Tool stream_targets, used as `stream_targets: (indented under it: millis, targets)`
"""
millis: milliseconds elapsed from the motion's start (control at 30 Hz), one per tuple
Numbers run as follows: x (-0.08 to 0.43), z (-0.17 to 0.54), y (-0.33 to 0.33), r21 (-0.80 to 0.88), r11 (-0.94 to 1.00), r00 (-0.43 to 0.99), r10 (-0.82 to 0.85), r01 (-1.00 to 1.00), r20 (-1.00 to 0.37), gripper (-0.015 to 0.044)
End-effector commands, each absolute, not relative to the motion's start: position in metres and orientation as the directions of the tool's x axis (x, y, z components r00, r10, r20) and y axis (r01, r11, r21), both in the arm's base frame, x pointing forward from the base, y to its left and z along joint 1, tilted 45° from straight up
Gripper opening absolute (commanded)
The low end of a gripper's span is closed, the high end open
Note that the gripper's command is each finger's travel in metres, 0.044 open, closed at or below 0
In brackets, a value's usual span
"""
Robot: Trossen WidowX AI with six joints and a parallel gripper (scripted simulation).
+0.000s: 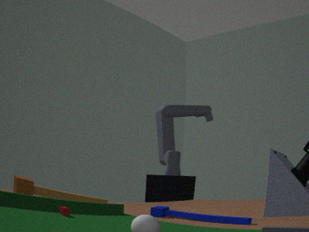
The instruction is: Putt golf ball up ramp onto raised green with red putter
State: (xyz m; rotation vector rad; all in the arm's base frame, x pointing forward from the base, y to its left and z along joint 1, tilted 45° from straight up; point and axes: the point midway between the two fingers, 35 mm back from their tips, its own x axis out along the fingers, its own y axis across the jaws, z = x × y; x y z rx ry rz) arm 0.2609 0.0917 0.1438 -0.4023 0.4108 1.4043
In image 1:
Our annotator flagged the small red block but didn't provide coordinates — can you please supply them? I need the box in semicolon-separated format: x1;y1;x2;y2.
59;206;70;216

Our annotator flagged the green putting mat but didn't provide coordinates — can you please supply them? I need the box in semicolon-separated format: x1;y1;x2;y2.
0;203;262;232

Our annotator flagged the white ball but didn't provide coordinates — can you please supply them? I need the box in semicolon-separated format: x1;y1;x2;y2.
131;215;161;232

